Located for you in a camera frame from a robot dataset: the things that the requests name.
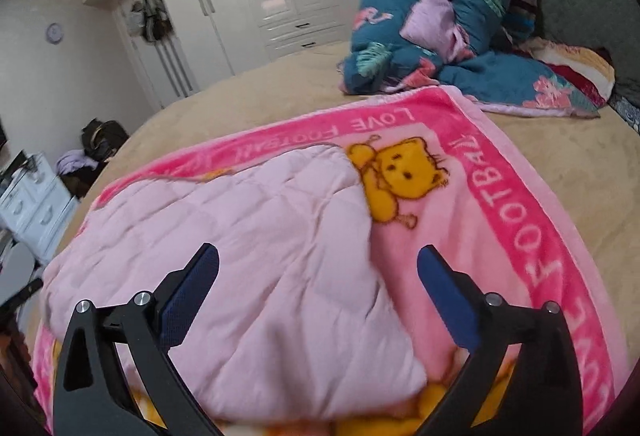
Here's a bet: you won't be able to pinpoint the light purple cloth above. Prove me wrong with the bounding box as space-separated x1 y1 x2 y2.
55 148 103 175

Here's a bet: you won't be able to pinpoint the beige bed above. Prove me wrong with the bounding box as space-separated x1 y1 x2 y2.
22 40 640 367

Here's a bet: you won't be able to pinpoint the purple striped cloth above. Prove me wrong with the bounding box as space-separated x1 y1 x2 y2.
502 0 543 41

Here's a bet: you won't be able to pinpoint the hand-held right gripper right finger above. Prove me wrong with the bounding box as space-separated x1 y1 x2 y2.
415 244 585 436

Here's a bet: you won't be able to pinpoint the pink printed bear blanket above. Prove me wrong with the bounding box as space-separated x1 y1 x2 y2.
32 84 631 436

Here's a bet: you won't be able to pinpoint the white drawer cabinet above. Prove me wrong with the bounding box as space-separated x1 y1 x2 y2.
0 156 81 267

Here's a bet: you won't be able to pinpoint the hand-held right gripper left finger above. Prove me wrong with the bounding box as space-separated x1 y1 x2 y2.
52 242 223 436

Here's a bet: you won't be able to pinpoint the grey padded headboard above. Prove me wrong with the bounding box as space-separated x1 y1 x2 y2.
452 0 640 91

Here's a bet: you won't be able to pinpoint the pink quilted jacket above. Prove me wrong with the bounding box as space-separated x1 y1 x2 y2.
40 143 428 422

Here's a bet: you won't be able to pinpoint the blue patterned pillow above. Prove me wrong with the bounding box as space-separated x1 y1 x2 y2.
607 93 640 137

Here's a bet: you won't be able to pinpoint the black bag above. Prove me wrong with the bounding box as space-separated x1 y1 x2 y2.
81 118 130 161

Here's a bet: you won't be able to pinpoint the grey round chair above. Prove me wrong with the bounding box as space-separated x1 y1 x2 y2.
0 243 40 299

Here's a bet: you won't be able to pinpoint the yellow and red blanket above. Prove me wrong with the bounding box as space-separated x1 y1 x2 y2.
520 38 616 109

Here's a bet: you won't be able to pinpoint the hanging bags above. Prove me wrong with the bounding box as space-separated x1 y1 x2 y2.
127 0 173 44

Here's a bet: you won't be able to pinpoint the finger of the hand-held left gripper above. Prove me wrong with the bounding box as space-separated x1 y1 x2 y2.
0 278 44 317

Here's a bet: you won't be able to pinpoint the dark clothes pile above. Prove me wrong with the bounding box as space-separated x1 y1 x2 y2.
62 166 103 197

